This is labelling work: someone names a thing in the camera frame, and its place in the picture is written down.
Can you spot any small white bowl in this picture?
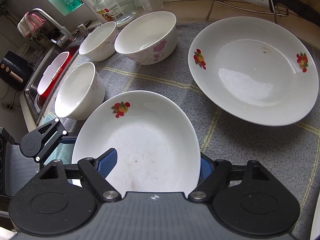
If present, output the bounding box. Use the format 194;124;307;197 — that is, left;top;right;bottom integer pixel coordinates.
55;62;106;121
79;21;118;62

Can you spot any white fruit-print plate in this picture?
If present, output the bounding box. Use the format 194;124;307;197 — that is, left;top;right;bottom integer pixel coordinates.
72;90;201;195
188;16;319;126

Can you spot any large white floral bowl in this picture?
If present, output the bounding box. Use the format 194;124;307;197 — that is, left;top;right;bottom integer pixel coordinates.
114;11;177;66

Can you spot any steel kitchen faucet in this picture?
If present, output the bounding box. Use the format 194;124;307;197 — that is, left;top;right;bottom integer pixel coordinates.
28;8;76;48

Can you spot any teal towel with label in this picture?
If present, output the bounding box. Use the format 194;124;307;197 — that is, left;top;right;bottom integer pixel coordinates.
44;118;75;165

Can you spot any stainless steel sink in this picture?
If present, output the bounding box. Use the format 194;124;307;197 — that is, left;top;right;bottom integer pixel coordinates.
21;39;83;130

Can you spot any red basin in sink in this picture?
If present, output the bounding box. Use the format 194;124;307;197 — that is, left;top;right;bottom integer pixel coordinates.
37;45;80;106

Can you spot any grey checked dish mat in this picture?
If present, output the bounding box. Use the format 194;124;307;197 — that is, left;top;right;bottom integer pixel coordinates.
95;22;319;239

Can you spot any black appliance with knobs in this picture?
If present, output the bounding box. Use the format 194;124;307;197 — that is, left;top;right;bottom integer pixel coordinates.
0;51;33;92

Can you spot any pink cloth on faucet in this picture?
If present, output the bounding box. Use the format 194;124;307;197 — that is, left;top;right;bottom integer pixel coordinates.
17;12;46;37

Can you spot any glass storage jar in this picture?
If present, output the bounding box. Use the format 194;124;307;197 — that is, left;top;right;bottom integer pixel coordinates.
94;0;136;27

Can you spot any wire knife rack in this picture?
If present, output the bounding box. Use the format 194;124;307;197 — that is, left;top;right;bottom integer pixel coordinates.
206;0;289;23

